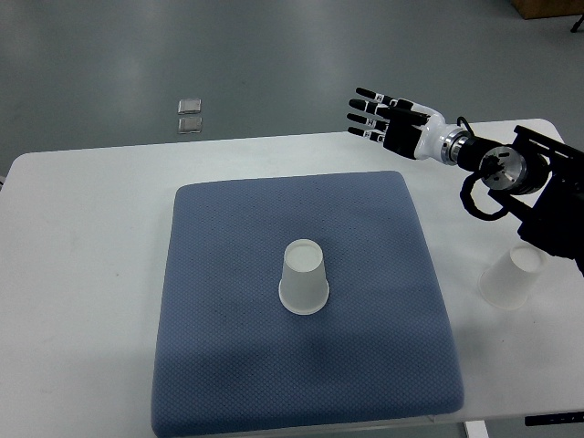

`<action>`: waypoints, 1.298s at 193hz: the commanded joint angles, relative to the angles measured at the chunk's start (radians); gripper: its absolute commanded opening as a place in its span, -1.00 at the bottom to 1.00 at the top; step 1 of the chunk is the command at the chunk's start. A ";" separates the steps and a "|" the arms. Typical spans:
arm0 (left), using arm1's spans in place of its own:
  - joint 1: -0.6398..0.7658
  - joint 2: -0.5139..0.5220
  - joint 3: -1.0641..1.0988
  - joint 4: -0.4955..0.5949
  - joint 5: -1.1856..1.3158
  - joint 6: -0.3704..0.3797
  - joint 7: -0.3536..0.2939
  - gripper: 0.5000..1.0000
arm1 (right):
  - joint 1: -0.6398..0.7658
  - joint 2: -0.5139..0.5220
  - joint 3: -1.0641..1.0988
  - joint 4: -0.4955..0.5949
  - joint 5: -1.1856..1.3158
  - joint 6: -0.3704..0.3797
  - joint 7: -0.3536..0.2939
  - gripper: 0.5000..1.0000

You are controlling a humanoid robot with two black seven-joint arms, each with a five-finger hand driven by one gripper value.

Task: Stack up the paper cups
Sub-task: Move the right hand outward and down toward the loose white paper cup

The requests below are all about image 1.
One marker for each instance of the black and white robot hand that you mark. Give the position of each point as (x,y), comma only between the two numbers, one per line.
(406,128)

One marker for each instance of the white paper cup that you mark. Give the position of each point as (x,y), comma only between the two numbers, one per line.
(303,288)
(507,282)

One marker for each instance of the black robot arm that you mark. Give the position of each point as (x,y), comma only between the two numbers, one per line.
(535,178)

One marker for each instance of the brown cardboard box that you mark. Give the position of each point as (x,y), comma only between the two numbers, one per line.
(536,9)

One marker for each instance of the black tripod leg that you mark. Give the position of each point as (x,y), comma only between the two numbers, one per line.
(575,28)

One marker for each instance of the upper metal floor plate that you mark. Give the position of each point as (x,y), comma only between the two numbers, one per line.
(189,106)

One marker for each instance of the metal floor plate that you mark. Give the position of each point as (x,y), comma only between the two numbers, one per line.
(189,106)
(190,125)

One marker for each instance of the lower metal floor plate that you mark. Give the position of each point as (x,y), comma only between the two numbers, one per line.
(190,125)

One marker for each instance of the blue fabric cushion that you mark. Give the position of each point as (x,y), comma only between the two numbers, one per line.
(230,358)

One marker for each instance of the white table leg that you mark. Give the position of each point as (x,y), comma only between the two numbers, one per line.
(476,429)

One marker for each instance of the black table control panel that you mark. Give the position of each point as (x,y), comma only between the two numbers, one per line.
(554,419)

